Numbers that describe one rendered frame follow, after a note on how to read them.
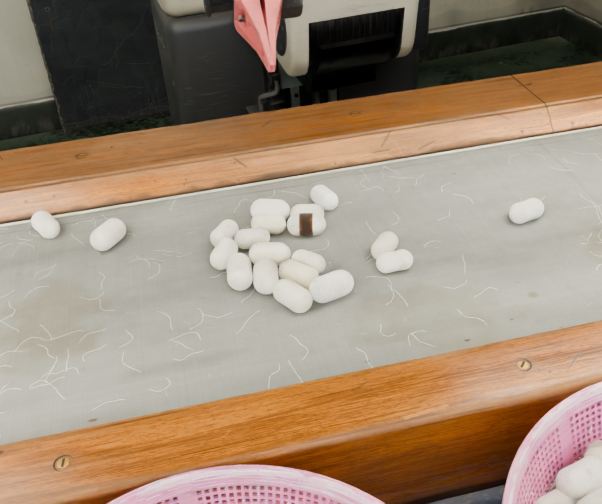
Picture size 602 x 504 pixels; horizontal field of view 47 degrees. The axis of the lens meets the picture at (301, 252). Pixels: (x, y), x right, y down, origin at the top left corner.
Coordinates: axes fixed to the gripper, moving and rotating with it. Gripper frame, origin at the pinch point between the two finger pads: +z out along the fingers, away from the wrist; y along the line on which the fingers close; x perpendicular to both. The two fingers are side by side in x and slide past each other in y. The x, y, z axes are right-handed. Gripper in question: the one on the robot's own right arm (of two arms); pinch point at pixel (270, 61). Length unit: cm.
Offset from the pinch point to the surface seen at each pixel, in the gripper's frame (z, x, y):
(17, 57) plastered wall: -105, 157, -59
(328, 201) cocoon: 14.4, 2.0, 2.9
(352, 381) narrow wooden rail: 32.2, -13.3, -1.4
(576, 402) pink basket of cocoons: 36.4, -17.1, 11.5
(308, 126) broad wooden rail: 3.0, 9.6, 4.1
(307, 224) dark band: 17.0, -0.3, 0.0
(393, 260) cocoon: 22.6, -4.6, 5.8
